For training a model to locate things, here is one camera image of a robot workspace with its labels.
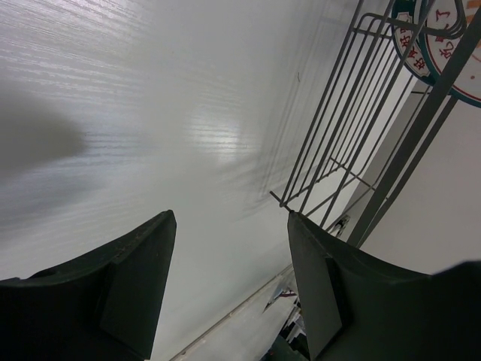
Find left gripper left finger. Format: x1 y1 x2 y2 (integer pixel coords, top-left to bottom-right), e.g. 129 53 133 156
1 211 177 360

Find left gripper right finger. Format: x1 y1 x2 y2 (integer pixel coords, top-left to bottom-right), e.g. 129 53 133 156
287 212 480 360

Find orange sunburst plate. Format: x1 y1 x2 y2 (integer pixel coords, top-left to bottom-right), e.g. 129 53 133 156
420 1 480 107

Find green rimmed white plate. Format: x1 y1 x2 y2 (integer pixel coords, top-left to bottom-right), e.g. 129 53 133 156
392 0 435 86

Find grey wire dish rack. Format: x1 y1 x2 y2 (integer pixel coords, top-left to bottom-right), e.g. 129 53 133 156
275 1 480 247

